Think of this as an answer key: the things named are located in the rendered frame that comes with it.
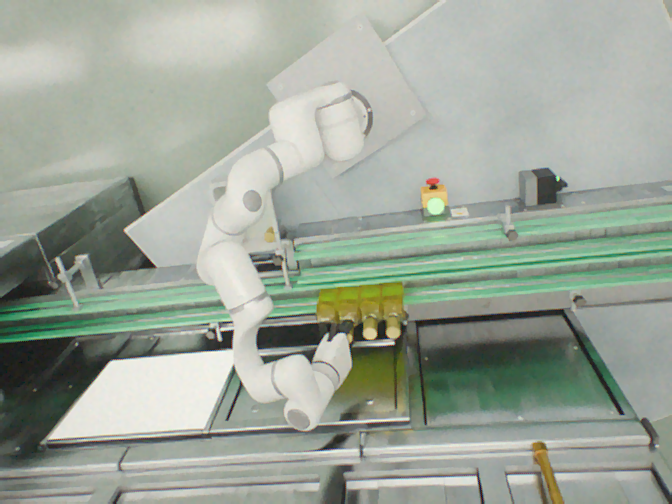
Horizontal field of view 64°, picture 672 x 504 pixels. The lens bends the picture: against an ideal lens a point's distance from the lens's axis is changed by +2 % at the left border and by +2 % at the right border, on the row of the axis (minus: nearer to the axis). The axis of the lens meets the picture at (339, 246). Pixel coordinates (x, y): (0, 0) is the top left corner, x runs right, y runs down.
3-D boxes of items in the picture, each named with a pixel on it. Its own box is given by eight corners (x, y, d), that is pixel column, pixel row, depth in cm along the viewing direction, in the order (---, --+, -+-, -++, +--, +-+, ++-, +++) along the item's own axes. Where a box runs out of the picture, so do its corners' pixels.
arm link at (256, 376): (274, 286, 105) (320, 378, 107) (229, 305, 111) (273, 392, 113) (250, 301, 98) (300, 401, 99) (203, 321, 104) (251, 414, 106)
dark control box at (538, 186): (518, 196, 152) (525, 206, 144) (518, 170, 149) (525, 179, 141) (549, 193, 151) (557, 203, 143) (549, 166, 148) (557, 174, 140)
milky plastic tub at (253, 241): (233, 243, 166) (225, 255, 158) (215, 175, 157) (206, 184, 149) (286, 237, 163) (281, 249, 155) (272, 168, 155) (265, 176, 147)
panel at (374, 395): (111, 366, 161) (42, 452, 130) (107, 358, 160) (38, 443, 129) (407, 340, 148) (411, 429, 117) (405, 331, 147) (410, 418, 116)
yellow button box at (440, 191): (422, 208, 156) (423, 217, 149) (420, 184, 153) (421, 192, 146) (446, 205, 155) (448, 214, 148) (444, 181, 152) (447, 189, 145)
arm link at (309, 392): (253, 379, 103) (290, 367, 98) (277, 347, 112) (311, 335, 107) (293, 438, 106) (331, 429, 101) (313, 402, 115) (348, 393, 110)
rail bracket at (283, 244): (288, 276, 154) (280, 297, 143) (276, 223, 147) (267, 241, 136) (298, 275, 154) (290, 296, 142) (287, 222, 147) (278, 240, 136)
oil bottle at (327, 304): (326, 293, 156) (317, 333, 136) (322, 276, 154) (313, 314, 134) (344, 290, 155) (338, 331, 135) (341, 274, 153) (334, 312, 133)
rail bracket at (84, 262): (100, 282, 172) (60, 319, 152) (81, 235, 166) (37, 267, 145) (113, 281, 172) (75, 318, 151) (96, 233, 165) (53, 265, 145)
